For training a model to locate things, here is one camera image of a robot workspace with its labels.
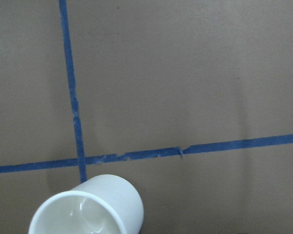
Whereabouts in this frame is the white ceramic cup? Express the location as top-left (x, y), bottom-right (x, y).
top-left (28, 175), bottom-right (144, 234)

